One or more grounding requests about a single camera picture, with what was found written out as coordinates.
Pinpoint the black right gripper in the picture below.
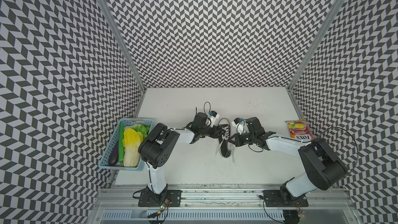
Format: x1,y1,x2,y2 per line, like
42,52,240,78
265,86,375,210
227,131,256,146

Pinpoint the black canvas sneaker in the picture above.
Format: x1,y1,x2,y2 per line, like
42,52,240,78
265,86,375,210
218,118,232,158

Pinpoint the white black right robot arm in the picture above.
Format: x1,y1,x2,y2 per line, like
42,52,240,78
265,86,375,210
228,117,348,202

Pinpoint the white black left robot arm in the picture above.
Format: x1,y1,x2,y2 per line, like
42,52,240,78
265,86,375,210
138,111,230,195

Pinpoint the orange candy bag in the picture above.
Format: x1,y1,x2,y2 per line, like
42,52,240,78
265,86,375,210
285,119,314,142

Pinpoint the green toy lettuce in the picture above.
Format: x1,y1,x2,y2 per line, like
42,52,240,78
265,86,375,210
124,124,151,139

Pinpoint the yellow toy cabbage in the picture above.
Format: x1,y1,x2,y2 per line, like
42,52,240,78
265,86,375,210
123,129,144,168

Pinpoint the green toy cucumber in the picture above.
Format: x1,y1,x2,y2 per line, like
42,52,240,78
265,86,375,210
118,121,125,166

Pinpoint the purple toy eggplant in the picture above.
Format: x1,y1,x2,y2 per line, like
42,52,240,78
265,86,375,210
108,143,119,167

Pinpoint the light blue plastic basket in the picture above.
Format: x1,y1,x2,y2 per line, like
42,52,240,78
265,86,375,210
98,118,153,171

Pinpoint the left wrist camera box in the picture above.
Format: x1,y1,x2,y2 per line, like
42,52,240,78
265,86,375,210
208,111,220,128

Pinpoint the black left camera cable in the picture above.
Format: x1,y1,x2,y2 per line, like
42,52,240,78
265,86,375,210
194,101,214,116

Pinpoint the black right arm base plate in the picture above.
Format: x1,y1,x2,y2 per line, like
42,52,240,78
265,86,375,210
262,190,309,207

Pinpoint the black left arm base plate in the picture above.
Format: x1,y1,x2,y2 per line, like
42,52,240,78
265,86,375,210
138,188,182,207

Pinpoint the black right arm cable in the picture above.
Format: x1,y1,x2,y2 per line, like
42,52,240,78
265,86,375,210
313,126,360,176

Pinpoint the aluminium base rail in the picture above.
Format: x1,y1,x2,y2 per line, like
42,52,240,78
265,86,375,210
87,185,362,224

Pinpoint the aluminium left corner post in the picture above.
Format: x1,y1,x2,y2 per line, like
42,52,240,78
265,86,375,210
83,0,146,93

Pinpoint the aluminium corner post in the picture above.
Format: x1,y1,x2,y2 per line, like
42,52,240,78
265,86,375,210
83,0,146,93
287,0,360,91

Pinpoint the aluminium right corner post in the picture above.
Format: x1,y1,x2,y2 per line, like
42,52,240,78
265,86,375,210
287,0,360,91

